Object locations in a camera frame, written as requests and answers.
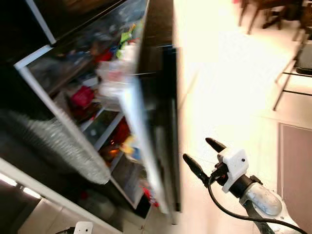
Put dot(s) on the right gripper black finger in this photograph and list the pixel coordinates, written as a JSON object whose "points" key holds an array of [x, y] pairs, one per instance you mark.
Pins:
{"points": [[216, 145], [196, 166]]}

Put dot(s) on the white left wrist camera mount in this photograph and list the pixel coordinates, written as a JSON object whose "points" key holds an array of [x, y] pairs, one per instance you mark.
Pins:
{"points": [[84, 228]]}

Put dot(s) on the fridge door with shelves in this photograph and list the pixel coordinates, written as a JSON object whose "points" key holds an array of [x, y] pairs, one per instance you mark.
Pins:
{"points": [[165, 122]]}

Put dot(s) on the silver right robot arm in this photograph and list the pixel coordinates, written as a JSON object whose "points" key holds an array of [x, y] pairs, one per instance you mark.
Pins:
{"points": [[263, 201]]}

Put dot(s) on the pink snack package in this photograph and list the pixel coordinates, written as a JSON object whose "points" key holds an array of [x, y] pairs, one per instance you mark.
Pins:
{"points": [[82, 96]]}

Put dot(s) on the brown rectangular floor mat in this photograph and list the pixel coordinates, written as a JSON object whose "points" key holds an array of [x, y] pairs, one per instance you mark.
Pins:
{"points": [[297, 180]]}

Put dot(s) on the dark blue fridge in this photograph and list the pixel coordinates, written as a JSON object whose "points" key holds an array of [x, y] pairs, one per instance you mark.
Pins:
{"points": [[58, 19]]}

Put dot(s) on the translucent textured plastic sheet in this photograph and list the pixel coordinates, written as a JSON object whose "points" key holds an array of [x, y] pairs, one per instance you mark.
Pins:
{"points": [[58, 146]]}

